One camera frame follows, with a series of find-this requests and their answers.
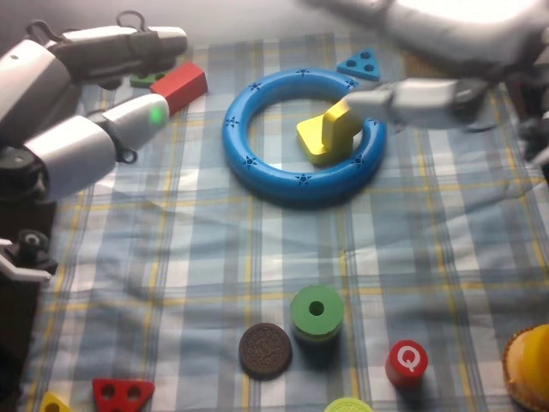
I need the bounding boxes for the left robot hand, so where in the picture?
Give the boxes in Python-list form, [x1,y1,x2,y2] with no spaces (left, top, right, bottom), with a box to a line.
[299,0,549,134]

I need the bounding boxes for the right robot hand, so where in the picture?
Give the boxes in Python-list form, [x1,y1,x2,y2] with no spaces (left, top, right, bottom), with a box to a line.
[0,24,189,203]

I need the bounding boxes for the blue triangle block with holes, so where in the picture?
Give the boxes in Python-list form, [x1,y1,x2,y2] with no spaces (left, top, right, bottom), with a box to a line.
[336,46,382,83]

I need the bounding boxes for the red rectangular block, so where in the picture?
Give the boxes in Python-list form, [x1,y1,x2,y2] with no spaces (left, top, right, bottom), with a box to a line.
[149,61,209,117]

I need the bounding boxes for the orange cupcake toy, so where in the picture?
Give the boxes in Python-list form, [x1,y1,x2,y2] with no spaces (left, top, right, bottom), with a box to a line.
[502,324,549,409]

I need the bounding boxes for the chocolate sandwich cookie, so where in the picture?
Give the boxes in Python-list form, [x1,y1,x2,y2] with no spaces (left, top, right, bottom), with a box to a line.
[238,322,293,381]

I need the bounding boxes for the light green round piece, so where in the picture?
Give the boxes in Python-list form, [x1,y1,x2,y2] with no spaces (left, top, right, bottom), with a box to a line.
[323,397,372,412]

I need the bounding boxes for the yellow piece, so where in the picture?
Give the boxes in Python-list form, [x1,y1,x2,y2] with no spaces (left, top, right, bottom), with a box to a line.
[39,391,75,412]

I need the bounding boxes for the red triangle block with holes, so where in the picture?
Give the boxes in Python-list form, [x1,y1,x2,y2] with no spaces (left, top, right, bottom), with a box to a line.
[92,378,155,412]

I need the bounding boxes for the blue plaid cloth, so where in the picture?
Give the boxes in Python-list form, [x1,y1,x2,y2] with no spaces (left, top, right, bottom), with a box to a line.
[19,32,549,412]

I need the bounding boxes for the green disc with hole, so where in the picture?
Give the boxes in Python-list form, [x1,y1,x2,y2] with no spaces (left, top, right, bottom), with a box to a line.
[289,285,346,344]

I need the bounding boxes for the red cylinder with letter Q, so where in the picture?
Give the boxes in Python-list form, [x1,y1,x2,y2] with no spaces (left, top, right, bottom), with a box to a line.
[384,339,429,387]

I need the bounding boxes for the blue plastic ring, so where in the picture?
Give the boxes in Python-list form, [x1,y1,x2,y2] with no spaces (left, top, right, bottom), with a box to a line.
[221,67,389,210]

